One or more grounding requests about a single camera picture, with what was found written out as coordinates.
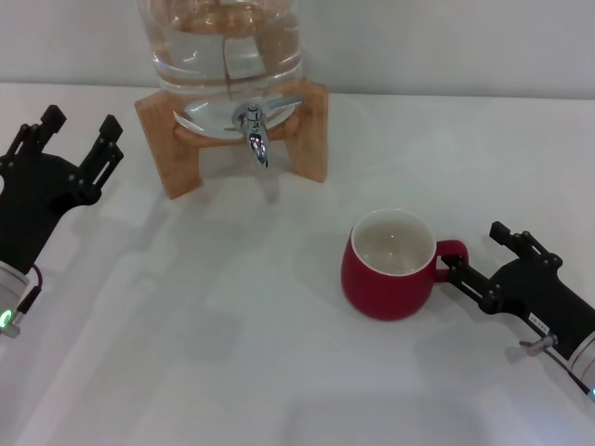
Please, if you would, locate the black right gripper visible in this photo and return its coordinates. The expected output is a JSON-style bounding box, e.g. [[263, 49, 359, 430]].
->
[[435, 221, 595, 361]]

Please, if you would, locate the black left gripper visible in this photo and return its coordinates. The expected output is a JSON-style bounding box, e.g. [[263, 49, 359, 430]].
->
[[0, 105, 125, 275]]

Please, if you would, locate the red ceramic cup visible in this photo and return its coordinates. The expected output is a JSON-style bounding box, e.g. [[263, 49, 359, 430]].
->
[[340, 208, 469, 322]]

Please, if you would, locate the chrome faucet with lever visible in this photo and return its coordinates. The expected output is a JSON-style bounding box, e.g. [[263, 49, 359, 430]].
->
[[231, 94, 306, 169]]

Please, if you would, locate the wooden dispenser stand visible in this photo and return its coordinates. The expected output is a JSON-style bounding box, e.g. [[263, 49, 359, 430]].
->
[[134, 77, 330, 201]]

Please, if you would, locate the glass water dispenser jar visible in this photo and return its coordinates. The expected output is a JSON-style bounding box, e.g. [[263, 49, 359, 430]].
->
[[136, 0, 306, 140]]

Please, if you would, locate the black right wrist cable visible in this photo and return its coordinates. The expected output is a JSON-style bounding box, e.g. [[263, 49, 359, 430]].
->
[[518, 333, 595, 399]]

